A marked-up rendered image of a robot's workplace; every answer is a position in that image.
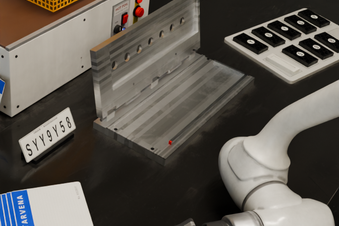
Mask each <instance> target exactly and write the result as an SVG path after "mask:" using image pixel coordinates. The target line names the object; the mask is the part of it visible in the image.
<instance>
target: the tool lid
mask: <svg viewBox="0 0 339 226"><path fill-rule="evenodd" d="M181 18H182V23H181V24H180V20H181ZM171 24H172V29H171V31H170V26H171ZM161 31H162V34H161V37H159V34H160V32H161ZM149 38H151V42H150V44H149V45H148V40H149ZM138 45H139V46H140V48H139V51H138V52H137V47H138ZM199 48H200V0H173V1H171V2H170V3H168V4H166V5H164V6H163V7H161V8H159V9H158V10H156V11H154V12H153V13H151V14H149V15H148V16H146V17H144V18H143V19H141V20H139V21H138V22H136V23H134V24H133V25H131V26H129V27H128V28H126V29H124V30H122V31H121V32H119V33H117V34H116V35H114V36H112V37H111V38H109V39H107V40H106V41H104V42H102V43H101V44H99V45H97V46H96V47H94V48H92V49H91V50H90V58H91V67H92V76H93V86H94V95H95V104H96V113H97V117H99V118H102V119H103V118H105V117H106V116H107V112H108V111H109V110H111V109H112V108H115V109H117V108H118V107H120V106H121V105H122V104H124V103H126V104H125V105H128V104H129V103H130V102H132V101H133V100H134V99H136V98H137V97H138V96H140V95H141V90H143V89H144V88H145V87H147V86H148V85H150V84H151V83H152V79H153V78H155V77H156V76H158V77H160V76H162V75H163V74H165V73H166V72H167V71H168V74H169V73H171V72H172V71H173V70H175V69H176V68H178V67H179V66H180V65H181V64H182V62H181V61H182V60H184V59H185V58H186V57H188V56H189V55H190V54H191V51H192V50H193V49H195V50H197V49H199ZM126 53H128V57H127V59H126V60H125V54H126ZM114 61H115V66H114V68H113V69H112V63H113V62H114Z"/></svg>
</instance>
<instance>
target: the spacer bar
mask: <svg viewBox="0 0 339 226"><path fill-rule="evenodd" d="M266 60H267V61H268V62H270V63H272V64H274V65H275V66H277V67H279V68H281V69H283V70H284V71H286V72H288V73H290V74H291V75H294V74H296V73H298V72H299V70H300V68H298V67H296V66H294V65H293V64H291V63H289V62H287V61H285V60H284V59H282V58H280V57H278V56H276V55H275V54H273V53H272V54H270V55H269V56H267V57H266Z"/></svg>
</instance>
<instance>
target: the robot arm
mask: <svg viewBox="0 0 339 226"><path fill-rule="evenodd" d="M337 117H339V80H337V81H335V82H333V83H331V84H329V85H327V86H325V87H323V88H322V89H320V90H318V91H316V92H314V93H312V94H310V95H308V96H306V97H304V98H302V99H300V100H298V101H296V102H294V103H292V104H290V105H289V106H287V107H285V108H284V109H282V110H281V111H280V112H278V113H277V114H276V115H275V116H274V117H273V118H272V119H271V120H270V121H269V122H268V123H267V124H266V126H265V127H264V128H263V129H262V130H261V132H260V133H259V134H257V135H256V136H249V137H236V138H233V139H231V140H229V141H228V142H226V143H225V144H224V146H223V147H222V148H221V150H220V153H219V157H218V166H219V172H220V175H221V178H222V180H223V183H224V185H225V187H226V189H227V191H228V193H229V194H230V196H231V198H232V199H233V201H234V202H235V204H236V205H237V206H238V207H239V209H240V210H241V211H242V213H236V214H230V215H226V216H224V217H223V218H222V219H221V220H218V221H213V222H207V223H204V224H203V225H202V226H335V224H334V219H333V215H332V212H331V210H330V208H329V207H328V206H327V205H326V204H324V203H322V202H319V201H316V200H313V199H309V198H303V199H302V198H301V197H300V196H299V195H297V194H296V193H294V192H293V191H292V190H290V189H289V188H288V186H287V182H288V170H289V166H290V163H291V162H290V159H289V157H288V154H287V150H288V146H289V144H290V142H291V141H292V139H293V138H294V137H295V136H296V135H297V134H298V133H300V132H301V131H303V130H305V129H308V128H311V127H313V126H316V125H319V124H321V123H324V122H327V121H329V120H332V119H335V118H337Z"/></svg>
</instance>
